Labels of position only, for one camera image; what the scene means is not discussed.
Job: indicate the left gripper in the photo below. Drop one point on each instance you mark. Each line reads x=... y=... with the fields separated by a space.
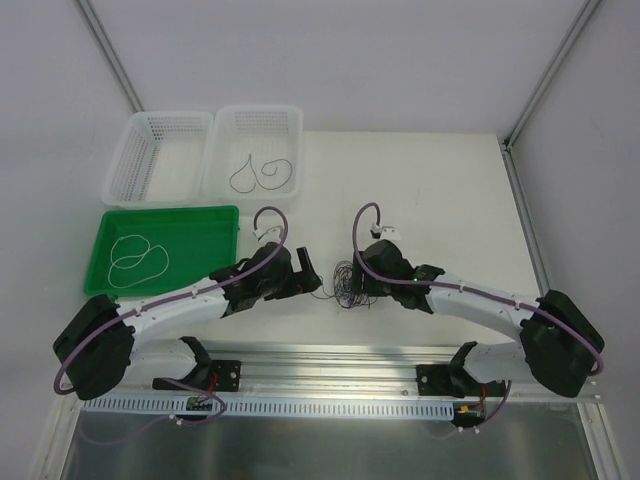
x=301 y=273

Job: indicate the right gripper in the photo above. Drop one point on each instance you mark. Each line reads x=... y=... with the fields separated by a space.
x=360 y=270

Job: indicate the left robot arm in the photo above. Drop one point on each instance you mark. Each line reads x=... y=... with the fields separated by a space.
x=109 y=343

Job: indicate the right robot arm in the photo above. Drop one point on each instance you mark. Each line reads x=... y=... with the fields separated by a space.
x=550 y=340

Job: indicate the right white perforated basket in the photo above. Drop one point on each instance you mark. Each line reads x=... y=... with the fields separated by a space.
x=257 y=157

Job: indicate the white perforated basket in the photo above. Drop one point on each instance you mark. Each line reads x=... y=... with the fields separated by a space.
x=159 y=160
x=257 y=157

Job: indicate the green plastic tray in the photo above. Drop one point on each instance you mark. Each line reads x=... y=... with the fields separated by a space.
x=139 y=253

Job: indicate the left white perforated basket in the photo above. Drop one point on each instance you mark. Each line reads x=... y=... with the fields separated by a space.
x=159 y=160

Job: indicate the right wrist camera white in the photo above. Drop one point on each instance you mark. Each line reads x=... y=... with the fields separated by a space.
x=390 y=233

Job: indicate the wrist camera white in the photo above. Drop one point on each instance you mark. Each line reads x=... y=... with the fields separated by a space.
x=272 y=234
x=390 y=233

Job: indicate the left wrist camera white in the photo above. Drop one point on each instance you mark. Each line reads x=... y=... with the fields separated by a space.
x=272 y=234

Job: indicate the aluminium mounting rail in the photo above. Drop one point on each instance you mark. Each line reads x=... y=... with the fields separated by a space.
x=329 y=370

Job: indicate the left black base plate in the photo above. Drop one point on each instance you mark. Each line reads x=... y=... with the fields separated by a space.
x=225 y=372

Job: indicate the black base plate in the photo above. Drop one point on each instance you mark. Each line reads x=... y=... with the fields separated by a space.
x=225 y=372
x=437 y=380

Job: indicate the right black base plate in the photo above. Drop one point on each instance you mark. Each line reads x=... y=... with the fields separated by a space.
x=437 y=380

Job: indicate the white slotted cable duct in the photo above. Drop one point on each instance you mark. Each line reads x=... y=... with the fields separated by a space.
x=274 y=407

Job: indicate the left aluminium frame post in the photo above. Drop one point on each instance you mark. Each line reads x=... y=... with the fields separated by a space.
x=100 y=37

